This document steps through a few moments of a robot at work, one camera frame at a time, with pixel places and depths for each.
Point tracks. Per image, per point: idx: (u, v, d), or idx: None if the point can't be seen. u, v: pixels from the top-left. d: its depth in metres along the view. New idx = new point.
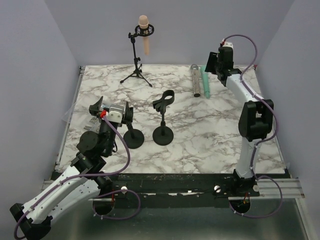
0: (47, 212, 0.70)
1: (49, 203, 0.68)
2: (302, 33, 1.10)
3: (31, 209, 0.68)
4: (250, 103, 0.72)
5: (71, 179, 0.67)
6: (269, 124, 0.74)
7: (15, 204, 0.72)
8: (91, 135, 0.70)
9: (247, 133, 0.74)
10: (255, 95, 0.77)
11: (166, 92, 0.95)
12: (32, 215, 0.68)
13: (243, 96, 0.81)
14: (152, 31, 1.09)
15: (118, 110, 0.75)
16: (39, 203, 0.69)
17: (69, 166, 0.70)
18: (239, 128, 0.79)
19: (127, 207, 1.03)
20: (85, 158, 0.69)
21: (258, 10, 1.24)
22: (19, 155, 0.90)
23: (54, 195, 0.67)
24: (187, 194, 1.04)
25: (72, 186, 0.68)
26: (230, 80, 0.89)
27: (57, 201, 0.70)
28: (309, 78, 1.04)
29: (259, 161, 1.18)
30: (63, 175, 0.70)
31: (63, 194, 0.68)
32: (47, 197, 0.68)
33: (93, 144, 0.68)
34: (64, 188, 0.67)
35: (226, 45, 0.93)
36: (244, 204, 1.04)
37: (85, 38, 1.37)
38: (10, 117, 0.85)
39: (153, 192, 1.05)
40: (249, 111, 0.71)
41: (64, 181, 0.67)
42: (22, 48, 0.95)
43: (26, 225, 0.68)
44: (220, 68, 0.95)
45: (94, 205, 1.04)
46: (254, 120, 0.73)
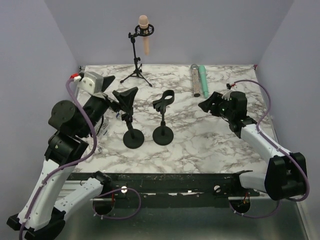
0: (46, 215, 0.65)
1: (43, 205, 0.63)
2: (303, 33, 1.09)
3: (26, 219, 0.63)
4: (276, 158, 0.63)
5: (53, 174, 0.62)
6: (304, 183, 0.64)
7: (8, 219, 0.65)
8: (65, 105, 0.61)
9: (279, 195, 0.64)
10: (280, 148, 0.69)
11: (165, 91, 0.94)
12: (31, 224, 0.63)
13: (264, 148, 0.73)
14: (152, 31, 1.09)
15: (91, 77, 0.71)
16: (32, 210, 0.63)
17: (45, 161, 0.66)
18: (266, 188, 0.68)
19: (127, 207, 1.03)
20: (57, 147, 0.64)
21: (258, 10, 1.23)
22: (19, 155, 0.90)
23: (44, 195, 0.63)
24: (187, 194, 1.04)
25: (58, 180, 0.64)
26: (246, 131, 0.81)
27: (51, 202, 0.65)
28: (309, 78, 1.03)
29: (259, 161, 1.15)
30: (43, 173, 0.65)
31: (52, 191, 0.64)
32: (38, 200, 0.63)
33: (68, 116, 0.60)
34: (51, 185, 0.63)
35: (236, 91, 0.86)
36: (244, 204, 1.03)
37: (85, 38, 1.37)
38: (10, 117, 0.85)
39: (153, 191, 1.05)
40: (278, 169, 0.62)
41: (47, 179, 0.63)
42: (22, 47, 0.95)
43: (30, 235, 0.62)
44: (233, 117, 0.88)
45: (94, 205, 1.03)
46: (285, 180, 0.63)
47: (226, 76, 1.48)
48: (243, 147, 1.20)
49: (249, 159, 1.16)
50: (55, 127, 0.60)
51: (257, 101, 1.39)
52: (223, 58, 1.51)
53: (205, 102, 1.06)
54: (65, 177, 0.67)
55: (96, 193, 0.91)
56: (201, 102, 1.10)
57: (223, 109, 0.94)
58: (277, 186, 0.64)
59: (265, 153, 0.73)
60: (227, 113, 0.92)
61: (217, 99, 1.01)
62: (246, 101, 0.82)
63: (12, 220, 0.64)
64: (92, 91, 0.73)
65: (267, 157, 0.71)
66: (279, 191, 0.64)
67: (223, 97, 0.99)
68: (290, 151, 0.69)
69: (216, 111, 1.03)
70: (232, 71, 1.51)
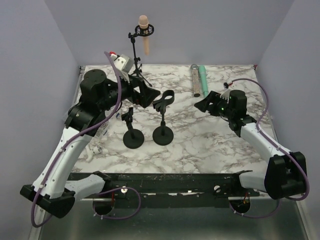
0: (61, 184, 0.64)
1: (61, 171, 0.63)
2: (303, 33, 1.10)
3: (42, 185, 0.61)
4: (276, 157, 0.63)
5: (73, 140, 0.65)
6: (304, 183, 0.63)
7: (21, 190, 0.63)
8: (97, 73, 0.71)
9: (278, 195, 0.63)
10: (280, 147, 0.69)
11: (166, 92, 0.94)
12: (47, 191, 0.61)
13: (264, 147, 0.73)
14: (152, 31, 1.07)
15: (125, 57, 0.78)
16: (48, 177, 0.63)
17: (64, 129, 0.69)
18: (266, 186, 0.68)
19: (127, 207, 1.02)
20: (78, 115, 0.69)
21: (258, 10, 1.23)
22: (19, 156, 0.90)
23: (63, 160, 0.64)
24: (187, 194, 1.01)
25: (77, 147, 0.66)
26: (245, 130, 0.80)
27: (67, 171, 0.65)
28: (309, 79, 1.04)
29: (259, 161, 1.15)
30: (62, 140, 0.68)
31: (70, 157, 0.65)
32: (56, 167, 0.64)
33: (100, 79, 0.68)
34: (70, 151, 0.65)
35: (236, 90, 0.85)
36: (244, 205, 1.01)
37: (85, 38, 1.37)
38: (10, 118, 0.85)
39: (153, 192, 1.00)
40: (278, 168, 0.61)
41: (67, 144, 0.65)
42: (22, 48, 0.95)
43: (45, 202, 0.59)
44: (233, 117, 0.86)
45: (94, 205, 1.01)
46: (285, 179, 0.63)
47: (226, 76, 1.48)
48: (243, 147, 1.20)
49: (248, 159, 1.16)
50: (86, 88, 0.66)
51: (257, 101, 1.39)
52: (223, 59, 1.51)
53: (201, 101, 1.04)
54: (82, 148, 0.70)
55: (97, 188, 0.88)
56: (197, 103, 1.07)
57: (222, 108, 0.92)
58: (276, 184, 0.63)
59: (264, 153, 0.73)
60: (226, 112, 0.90)
61: (215, 98, 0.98)
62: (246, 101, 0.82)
63: (26, 188, 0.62)
64: (122, 66, 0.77)
65: (267, 156, 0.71)
66: (278, 190, 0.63)
67: (221, 96, 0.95)
68: (291, 151, 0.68)
69: (214, 110, 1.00)
70: (232, 71, 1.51)
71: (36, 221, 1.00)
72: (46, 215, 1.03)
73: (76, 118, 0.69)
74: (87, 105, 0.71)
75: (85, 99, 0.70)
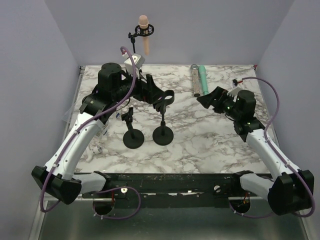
0: (72, 166, 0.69)
1: (74, 152, 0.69)
2: (303, 33, 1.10)
3: (56, 164, 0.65)
4: (284, 176, 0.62)
5: (87, 124, 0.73)
6: (309, 200, 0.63)
7: (32, 170, 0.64)
8: (113, 65, 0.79)
9: (283, 211, 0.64)
10: (289, 164, 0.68)
11: (166, 91, 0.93)
12: (60, 171, 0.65)
13: (272, 162, 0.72)
14: (152, 31, 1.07)
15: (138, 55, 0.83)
16: (61, 157, 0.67)
17: (79, 114, 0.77)
18: (270, 200, 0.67)
19: (127, 207, 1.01)
20: (92, 102, 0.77)
21: (258, 10, 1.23)
22: (19, 156, 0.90)
23: (76, 142, 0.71)
24: (187, 194, 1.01)
25: (89, 131, 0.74)
26: (253, 138, 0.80)
27: (78, 154, 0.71)
28: (309, 79, 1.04)
29: (259, 161, 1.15)
30: (76, 124, 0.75)
31: (83, 141, 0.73)
32: (70, 148, 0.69)
33: (116, 70, 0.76)
34: (83, 135, 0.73)
35: (245, 91, 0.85)
36: (244, 205, 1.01)
37: (85, 38, 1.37)
38: (10, 118, 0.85)
39: (153, 192, 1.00)
40: (286, 189, 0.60)
41: (81, 128, 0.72)
42: (22, 48, 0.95)
43: (57, 180, 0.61)
44: (239, 120, 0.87)
45: (94, 205, 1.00)
46: (291, 197, 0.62)
47: (226, 76, 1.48)
48: (243, 147, 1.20)
49: (249, 159, 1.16)
50: (104, 76, 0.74)
51: (256, 101, 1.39)
52: (223, 59, 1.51)
53: (206, 96, 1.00)
54: (92, 135, 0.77)
55: (99, 185, 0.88)
56: (200, 97, 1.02)
57: (228, 107, 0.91)
58: (281, 202, 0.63)
59: (271, 166, 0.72)
60: (232, 112, 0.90)
61: (220, 95, 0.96)
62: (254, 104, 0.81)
63: (39, 168, 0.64)
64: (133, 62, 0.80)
65: (274, 171, 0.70)
66: (283, 207, 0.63)
67: (228, 93, 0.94)
68: (299, 168, 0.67)
69: (218, 107, 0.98)
70: (232, 71, 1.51)
71: (36, 221, 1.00)
72: (46, 216, 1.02)
73: (91, 104, 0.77)
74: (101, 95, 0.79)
75: (100, 87, 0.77)
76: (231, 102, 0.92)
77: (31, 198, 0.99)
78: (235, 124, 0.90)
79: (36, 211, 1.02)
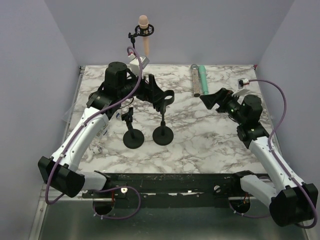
0: (77, 158, 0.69)
1: (80, 144, 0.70)
2: (303, 33, 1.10)
3: (63, 154, 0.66)
4: (287, 190, 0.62)
5: (94, 117, 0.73)
6: (311, 212, 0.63)
7: (39, 160, 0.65)
8: (119, 63, 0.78)
9: (284, 222, 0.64)
10: (293, 177, 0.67)
11: (166, 91, 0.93)
12: (66, 161, 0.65)
13: (275, 173, 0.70)
14: (152, 31, 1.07)
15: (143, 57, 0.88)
16: (68, 148, 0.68)
17: (86, 108, 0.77)
18: (271, 211, 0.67)
19: (127, 207, 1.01)
20: (99, 98, 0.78)
21: (258, 10, 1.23)
22: (19, 156, 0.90)
23: (83, 135, 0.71)
24: (187, 194, 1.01)
25: (96, 124, 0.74)
26: (256, 147, 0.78)
27: (84, 146, 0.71)
28: (309, 79, 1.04)
29: (259, 161, 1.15)
30: (83, 118, 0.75)
31: (89, 133, 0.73)
32: (76, 140, 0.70)
33: (123, 68, 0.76)
34: (90, 127, 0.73)
35: (251, 95, 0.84)
36: (244, 205, 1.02)
37: (85, 38, 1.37)
38: (10, 118, 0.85)
39: (153, 192, 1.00)
40: (289, 203, 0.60)
41: (88, 121, 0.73)
42: (22, 48, 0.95)
43: (64, 170, 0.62)
44: (243, 125, 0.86)
45: (94, 205, 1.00)
46: (294, 210, 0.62)
47: (226, 76, 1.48)
48: (243, 147, 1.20)
49: (249, 159, 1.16)
50: (110, 74, 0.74)
51: None
52: (223, 58, 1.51)
53: (209, 96, 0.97)
54: (98, 129, 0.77)
55: (99, 184, 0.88)
56: (203, 95, 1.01)
57: (232, 109, 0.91)
58: (284, 214, 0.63)
59: (274, 178, 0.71)
60: (236, 115, 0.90)
61: (224, 96, 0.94)
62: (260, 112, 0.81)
63: (46, 158, 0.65)
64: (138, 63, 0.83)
65: (277, 183, 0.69)
66: (285, 219, 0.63)
67: (233, 94, 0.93)
68: (303, 181, 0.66)
69: (222, 108, 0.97)
70: (232, 71, 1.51)
71: (36, 221, 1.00)
72: (46, 216, 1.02)
73: (98, 100, 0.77)
74: (106, 91, 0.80)
75: (106, 84, 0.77)
76: (236, 104, 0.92)
77: (31, 198, 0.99)
78: (237, 128, 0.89)
79: (36, 211, 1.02)
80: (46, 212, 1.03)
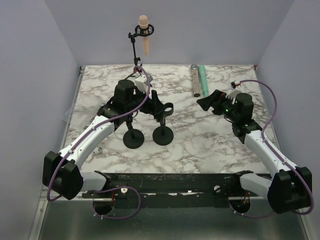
0: (83, 158, 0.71)
1: (88, 145, 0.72)
2: (303, 33, 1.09)
3: (71, 150, 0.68)
4: (282, 173, 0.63)
5: (104, 123, 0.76)
6: (308, 198, 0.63)
7: (45, 155, 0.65)
8: (128, 80, 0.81)
9: (282, 209, 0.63)
10: (286, 161, 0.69)
11: (166, 104, 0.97)
12: (74, 157, 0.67)
13: (270, 161, 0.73)
14: (152, 31, 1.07)
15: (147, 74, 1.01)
16: (76, 146, 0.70)
17: (96, 116, 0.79)
18: (269, 200, 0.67)
19: (127, 207, 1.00)
20: (109, 110, 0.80)
21: (259, 10, 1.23)
22: (19, 156, 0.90)
23: (91, 137, 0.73)
24: (187, 194, 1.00)
25: (104, 130, 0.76)
26: (251, 139, 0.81)
27: (90, 148, 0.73)
28: (309, 79, 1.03)
29: (259, 161, 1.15)
30: (93, 123, 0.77)
31: (97, 137, 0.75)
32: (85, 140, 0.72)
33: (131, 84, 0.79)
34: (99, 132, 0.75)
35: (242, 93, 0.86)
36: (244, 205, 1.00)
37: (85, 38, 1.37)
38: (10, 118, 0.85)
39: (153, 192, 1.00)
40: (284, 184, 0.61)
41: (98, 125, 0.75)
42: (22, 48, 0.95)
43: (70, 166, 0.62)
44: (237, 122, 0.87)
45: (94, 205, 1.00)
46: (289, 193, 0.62)
47: (226, 76, 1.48)
48: (243, 147, 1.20)
49: (248, 159, 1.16)
50: (119, 89, 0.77)
51: (257, 101, 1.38)
52: (223, 58, 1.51)
53: (205, 98, 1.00)
54: (106, 135, 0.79)
55: (99, 185, 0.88)
56: (200, 99, 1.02)
57: (227, 109, 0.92)
58: (280, 199, 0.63)
59: (269, 165, 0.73)
60: (230, 115, 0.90)
61: (219, 97, 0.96)
62: (252, 108, 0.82)
63: (53, 152, 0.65)
64: (144, 80, 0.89)
65: (272, 169, 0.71)
66: (282, 204, 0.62)
67: (227, 96, 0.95)
68: (296, 165, 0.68)
69: (217, 109, 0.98)
70: (232, 71, 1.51)
71: (36, 221, 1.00)
72: (46, 216, 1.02)
73: (107, 111, 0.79)
74: (115, 105, 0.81)
75: (115, 99, 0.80)
76: (230, 105, 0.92)
77: (30, 198, 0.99)
78: (233, 126, 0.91)
79: (36, 211, 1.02)
80: (46, 212, 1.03)
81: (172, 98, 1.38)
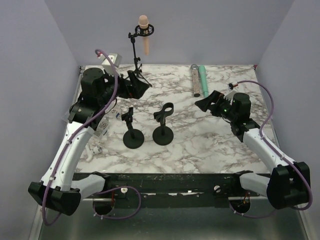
0: (69, 177, 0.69)
1: (68, 162, 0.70)
2: (303, 33, 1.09)
3: (53, 177, 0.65)
4: (280, 168, 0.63)
5: (79, 133, 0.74)
6: (307, 192, 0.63)
7: (29, 187, 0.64)
8: (94, 70, 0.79)
9: (282, 205, 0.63)
10: (283, 156, 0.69)
11: (166, 104, 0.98)
12: (58, 183, 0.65)
13: (268, 156, 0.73)
14: (152, 31, 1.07)
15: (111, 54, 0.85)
16: (57, 170, 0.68)
17: (68, 125, 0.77)
18: (269, 197, 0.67)
19: (127, 207, 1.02)
20: (81, 111, 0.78)
21: (258, 10, 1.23)
22: (19, 156, 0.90)
23: (70, 151, 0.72)
24: (187, 194, 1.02)
25: (82, 139, 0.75)
26: (248, 136, 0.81)
27: (73, 164, 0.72)
28: (309, 78, 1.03)
29: (259, 161, 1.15)
30: (67, 135, 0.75)
31: (76, 150, 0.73)
32: (64, 159, 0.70)
33: (99, 75, 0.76)
34: (76, 143, 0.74)
35: (239, 93, 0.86)
36: (244, 205, 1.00)
37: (85, 37, 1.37)
38: (10, 118, 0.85)
39: (153, 192, 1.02)
40: (282, 179, 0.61)
41: (73, 137, 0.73)
42: (22, 48, 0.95)
43: (56, 193, 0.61)
44: (236, 121, 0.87)
45: (94, 205, 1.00)
46: (288, 188, 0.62)
47: (226, 76, 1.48)
48: (243, 147, 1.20)
49: (248, 159, 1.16)
50: (87, 84, 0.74)
51: (257, 101, 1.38)
52: (223, 59, 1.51)
53: (203, 100, 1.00)
54: (85, 142, 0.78)
55: (99, 186, 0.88)
56: (198, 101, 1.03)
57: (225, 109, 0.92)
58: (279, 195, 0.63)
59: (268, 161, 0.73)
60: (229, 115, 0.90)
61: (217, 98, 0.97)
62: (249, 106, 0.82)
63: (35, 184, 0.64)
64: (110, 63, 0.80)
65: (270, 165, 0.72)
66: (281, 200, 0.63)
67: (225, 97, 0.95)
68: (294, 161, 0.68)
69: (216, 110, 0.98)
70: (232, 71, 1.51)
71: (36, 221, 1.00)
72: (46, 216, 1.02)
73: (79, 112, 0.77)
74: (87, 102, 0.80)
75: (85, 96, 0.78)
76: (228, 105, 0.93)
77: (31, 198, 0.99)
78: (231, 125, 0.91)
79: (36, 211, 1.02)
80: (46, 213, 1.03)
81: (172, 98, 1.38)
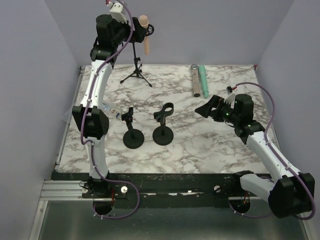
0: (100, 101, 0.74)
1: (100, 88, 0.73)
2: (303, 32, 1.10)
3: (90, 99, 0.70)
4: (284, 179, 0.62)
5: (103, 66, 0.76)
6: (310, 203, 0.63)
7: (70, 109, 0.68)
8: (104, 15, 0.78)
9: (284, 214, 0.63)
10: (289, 167, 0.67)
11: (166, 104, 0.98)
12: (94, 104, 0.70)
13: (272, 165, 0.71)
14: (152, 31, 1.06)
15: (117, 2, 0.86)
16: (91, 95, 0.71)
17: (92, 62, 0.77)
18: (271, 204, 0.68)
19: (127, 207, 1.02)
20: (100, 51, 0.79)
21: (258, 10, 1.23)
22: (19, 155, 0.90)
23: (99, 82, 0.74)
24: (187, 194, 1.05)
25: (105, 73, 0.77)
26: (253, 141, 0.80)
27: (103, 91, 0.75)
28: (309, 78, 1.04)
29: (259, 161, 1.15)
30: (93, 70, 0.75)
31: (103, 81, 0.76)
32: (96, 85, 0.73)
33: (110, 19, 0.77)
34: (102, 76, 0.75)
35: (241, 94, 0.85)
36: (244, 204, 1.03)
37: (85, 38, 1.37)
38: (10, 117, 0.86)
39: (153, 192, 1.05)
40: (287, 191, 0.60)
41: (99, 70, 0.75)
42: (22, 48, 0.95)
43: (95, 110, 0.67)
44: (239, 123, 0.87)
45: (94, 205, 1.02)
46: (292, 199, 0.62)
47: (226, 76, 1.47)
48: (243, 147, 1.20)
49: (249, 159, 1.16)
50: (101, 28, 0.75)
51: (257, 101, 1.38)
52: (223, 59, 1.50)
53: (204, 106, 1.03)
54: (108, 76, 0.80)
55: (104, 170, 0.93)
56: (199, 107, 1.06)
57: (227, 113, 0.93)
58: (282, 205, 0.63)
59: (272, 171, 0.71)
60: (231, 118, 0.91)
61: (217, 103, 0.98)
62: (252, 106, 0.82)
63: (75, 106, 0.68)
64: (120, 11, 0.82)
65: (274, 173, 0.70)
66: (283, 210, 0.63)
67: (224, 101, 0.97)
68: (300, 171, 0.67)
69: (217, 115, 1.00)
70: (232, 71, 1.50)
71: (36, 221, 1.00)
72: (45, 217, 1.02)
73: (99, 53, 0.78)
74: (102, 44, 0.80)
75: (99, 38, 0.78)
76: (229, 109, 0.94)
77: (31, 198, 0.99)
78: (235, 128, 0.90)
79: (36, 211, 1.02)
80: (46, 213, 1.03)
81: (172, 98, 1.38)
